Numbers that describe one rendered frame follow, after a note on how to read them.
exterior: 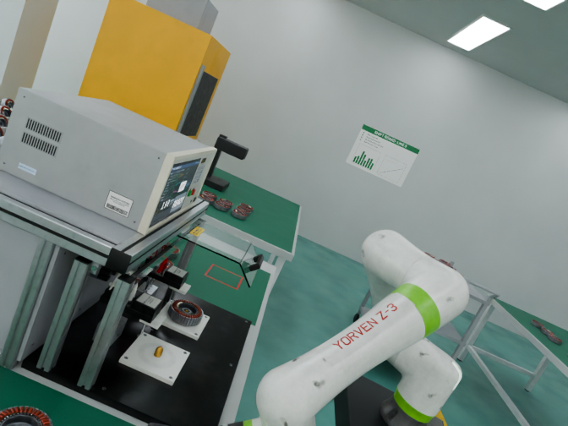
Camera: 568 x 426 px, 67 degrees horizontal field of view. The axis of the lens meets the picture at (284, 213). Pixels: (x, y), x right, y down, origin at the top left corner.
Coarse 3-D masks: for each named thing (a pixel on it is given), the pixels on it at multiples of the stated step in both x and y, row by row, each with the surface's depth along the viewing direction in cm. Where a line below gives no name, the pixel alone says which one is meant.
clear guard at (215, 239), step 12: (192, 228) 136; (204, 228) 141; (216, 228) 147; (192, 240) 127; (204, 240) 131; (216, 240) 136; (228, 240) 141; (240, 240) 146; (216, 252) 126; (228, 252) 130; (240, 252) 135; (252, 252) 145; (240, 264) 126; (252, 264) 139; (252, 276) 134
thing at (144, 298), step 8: (104, 296) 111; (144, 296) 114; (152, 296) 116; (128, 304) 111; (136, 304) 110; (144, 304) 111; (152, 304) 112; (160, 304) 114; (128, 312) 111; (136, 312) 111; (144, 312) 111; (152, 312) 111; (144, 320) 111; (152, 320) 112; (160, 320) 114
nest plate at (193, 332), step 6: (168, 306) 142; (162, 312) 138; (168, 318) 136; (204, 318) 145; (162, 324) 133; (168, 324) 133; (174, 324) 134; (204, 324) 142; (180, 330) 133; (186, 330) 133; (192, 330) 135; (198, 330) 136; (192, 336) 133; (198, 336) 133
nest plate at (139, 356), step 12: (144, 336) 121; (132, 348) 114; (144, 348) 117; (168, 348) 121; (180, 348) 124; (120, 360) 109; (132, 360) 110; (144, 360) 112; (156, 360) 114; (168, 360) 116; (180, 360) 118; (144, 372) 109; (156, 372) 110; (168, 372) 112; (168, 384) 109
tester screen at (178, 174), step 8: (176, 168) 103; (184, 168) 111; (192, 168) 119; (176, 176) 106; (184, 176) 114; (192, 176) 123; (168, 184) 103; (176, 184) 109; (168, 192) 106; (176, 192) 113; (184, 192) 122; (160, 200) 102; (160, 208) 105; (168, 208) 113
